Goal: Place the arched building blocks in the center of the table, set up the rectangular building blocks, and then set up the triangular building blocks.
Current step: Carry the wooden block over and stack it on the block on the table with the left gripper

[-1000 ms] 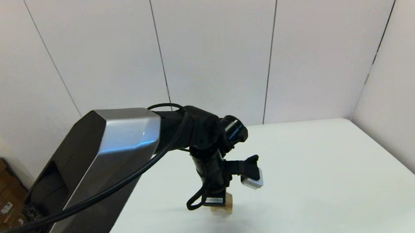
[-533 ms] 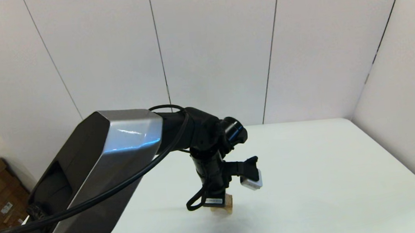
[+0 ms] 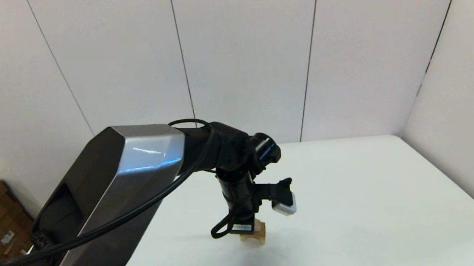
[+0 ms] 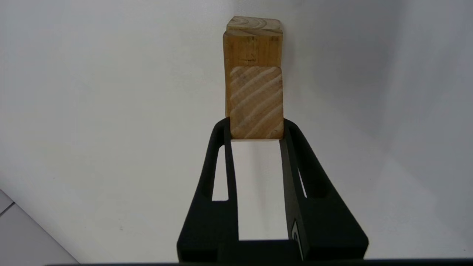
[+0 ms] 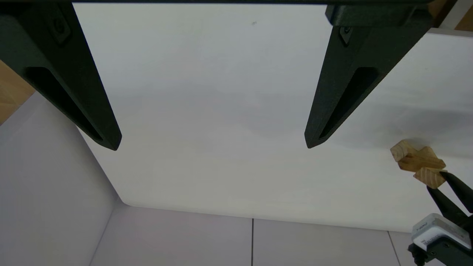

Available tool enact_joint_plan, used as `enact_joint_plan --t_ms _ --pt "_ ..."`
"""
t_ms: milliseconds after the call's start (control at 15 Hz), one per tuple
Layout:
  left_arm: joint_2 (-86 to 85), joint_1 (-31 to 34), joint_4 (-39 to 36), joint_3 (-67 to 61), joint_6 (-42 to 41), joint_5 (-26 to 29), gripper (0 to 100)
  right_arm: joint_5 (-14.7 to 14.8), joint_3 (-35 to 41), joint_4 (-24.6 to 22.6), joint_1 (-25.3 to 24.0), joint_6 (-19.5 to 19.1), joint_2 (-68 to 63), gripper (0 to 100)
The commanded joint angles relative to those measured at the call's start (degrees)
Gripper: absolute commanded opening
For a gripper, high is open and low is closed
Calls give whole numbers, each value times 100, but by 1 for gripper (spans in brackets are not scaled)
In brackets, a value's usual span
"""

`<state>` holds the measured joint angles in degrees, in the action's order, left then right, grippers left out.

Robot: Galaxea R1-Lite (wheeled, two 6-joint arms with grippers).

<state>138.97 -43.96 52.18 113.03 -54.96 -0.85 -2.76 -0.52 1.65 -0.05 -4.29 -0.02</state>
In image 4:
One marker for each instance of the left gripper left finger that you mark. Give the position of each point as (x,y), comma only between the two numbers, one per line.
(210,221)

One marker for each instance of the triangular wooden building block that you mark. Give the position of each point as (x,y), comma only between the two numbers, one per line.
(257,103)

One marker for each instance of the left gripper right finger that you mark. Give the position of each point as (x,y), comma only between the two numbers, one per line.
(325,221)

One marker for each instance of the rectangular wooden building block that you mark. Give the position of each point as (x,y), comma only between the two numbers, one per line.
(253,50)

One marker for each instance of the arched wooden building block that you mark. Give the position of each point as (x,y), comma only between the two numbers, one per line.
(253,24)

